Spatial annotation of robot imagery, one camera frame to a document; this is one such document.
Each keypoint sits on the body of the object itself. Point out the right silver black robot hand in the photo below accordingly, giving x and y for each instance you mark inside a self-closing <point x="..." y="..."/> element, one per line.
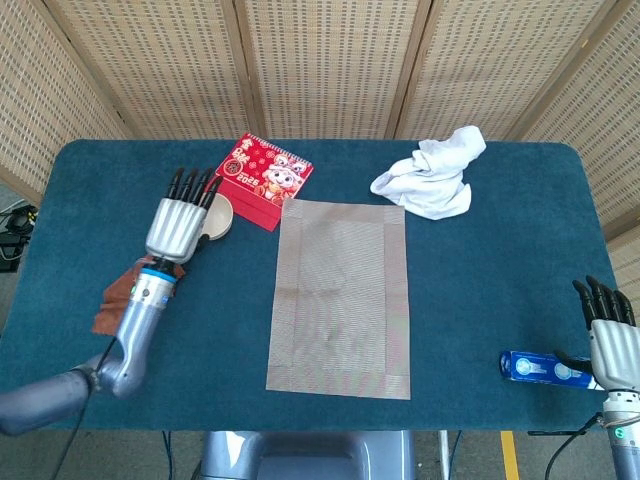
<point x="617" y="350"/>

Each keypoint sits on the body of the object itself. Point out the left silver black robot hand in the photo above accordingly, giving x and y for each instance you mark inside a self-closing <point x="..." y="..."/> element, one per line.
<point x="175" y="225"/>

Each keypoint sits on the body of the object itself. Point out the cream bowl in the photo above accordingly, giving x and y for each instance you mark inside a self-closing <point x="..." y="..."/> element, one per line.
<point x="222" y="220"/>

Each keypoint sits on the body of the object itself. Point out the silver woven placemat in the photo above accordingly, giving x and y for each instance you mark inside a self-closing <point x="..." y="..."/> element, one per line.
<point x="340" y="300"/>

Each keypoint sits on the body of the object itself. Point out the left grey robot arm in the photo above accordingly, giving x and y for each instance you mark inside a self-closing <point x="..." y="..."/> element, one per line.
<point x="135" y="330"/>

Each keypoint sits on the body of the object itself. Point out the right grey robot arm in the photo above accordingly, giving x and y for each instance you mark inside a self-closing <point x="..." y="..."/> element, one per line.
<point x="625" y="450"/>

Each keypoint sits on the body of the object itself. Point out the brown cloth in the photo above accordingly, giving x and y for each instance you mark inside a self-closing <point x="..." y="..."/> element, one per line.
<point x="117" y="292"/>

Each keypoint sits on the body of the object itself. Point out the blue toothpaste box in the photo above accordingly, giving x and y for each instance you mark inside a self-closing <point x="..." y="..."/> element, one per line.
<point x="530" y="367"/>

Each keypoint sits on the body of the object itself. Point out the red desk calendar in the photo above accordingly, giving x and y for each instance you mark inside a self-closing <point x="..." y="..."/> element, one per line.
<point x="260" y="175"/>

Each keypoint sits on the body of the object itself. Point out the teal table cover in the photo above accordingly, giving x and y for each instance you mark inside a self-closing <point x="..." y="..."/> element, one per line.
<point x="475" y="300"/>

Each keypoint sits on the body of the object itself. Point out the woven bamboo folding screen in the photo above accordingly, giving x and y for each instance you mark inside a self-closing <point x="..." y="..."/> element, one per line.
<point x="325" y="65"/>

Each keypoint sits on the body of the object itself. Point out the white crumpled cloth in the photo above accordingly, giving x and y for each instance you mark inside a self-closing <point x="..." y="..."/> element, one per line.
<point x="430" y="185"/>

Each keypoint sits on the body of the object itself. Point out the grey robot torso base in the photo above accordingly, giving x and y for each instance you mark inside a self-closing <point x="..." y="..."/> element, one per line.
<point x="300" y="455"/>

